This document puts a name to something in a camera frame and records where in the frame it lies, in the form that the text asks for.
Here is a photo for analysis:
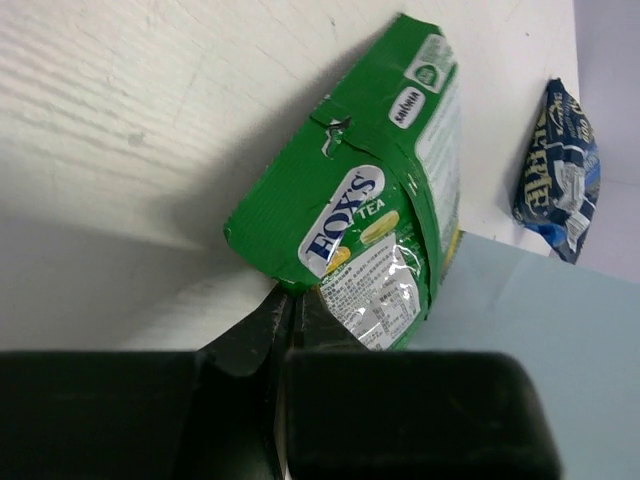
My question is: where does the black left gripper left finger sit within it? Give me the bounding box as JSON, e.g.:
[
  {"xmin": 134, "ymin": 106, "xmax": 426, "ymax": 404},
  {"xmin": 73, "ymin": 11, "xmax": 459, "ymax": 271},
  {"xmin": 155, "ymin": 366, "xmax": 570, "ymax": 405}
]
[{"xmin": 1, "ymin": 289, "xmax": 290, "ymax": 479}]

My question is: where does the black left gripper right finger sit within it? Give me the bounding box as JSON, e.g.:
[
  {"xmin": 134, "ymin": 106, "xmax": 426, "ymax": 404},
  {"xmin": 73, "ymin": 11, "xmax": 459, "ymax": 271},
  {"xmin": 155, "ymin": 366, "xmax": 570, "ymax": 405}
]
[{"xmin": 284, "ymin": 294, "xmax": 563, "ymax": 479}]

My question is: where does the green Fox's candy bag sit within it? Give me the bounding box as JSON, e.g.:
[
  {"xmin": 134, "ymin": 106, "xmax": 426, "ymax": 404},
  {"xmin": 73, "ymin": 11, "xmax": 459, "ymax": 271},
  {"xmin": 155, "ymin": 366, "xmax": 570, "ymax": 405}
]
[{"xmin": 224, "ymin": 15, "xmax": 461, "ymax": 350}]

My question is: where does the light blue paper bag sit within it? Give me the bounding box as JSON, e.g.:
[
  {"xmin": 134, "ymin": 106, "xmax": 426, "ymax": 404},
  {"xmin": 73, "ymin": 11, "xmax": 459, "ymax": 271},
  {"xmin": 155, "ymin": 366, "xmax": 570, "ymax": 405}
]
[{"xmin": 410, "ymin": 234, "xmax": 639, "ymax": 479}]

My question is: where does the dark blue snack bag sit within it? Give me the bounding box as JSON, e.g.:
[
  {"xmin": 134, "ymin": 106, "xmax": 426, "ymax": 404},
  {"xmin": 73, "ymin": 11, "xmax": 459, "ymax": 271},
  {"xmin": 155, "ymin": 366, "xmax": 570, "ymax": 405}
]
[{"xmin": 512, "ymin": 78, "xmax": 601, "ymax": 264}]

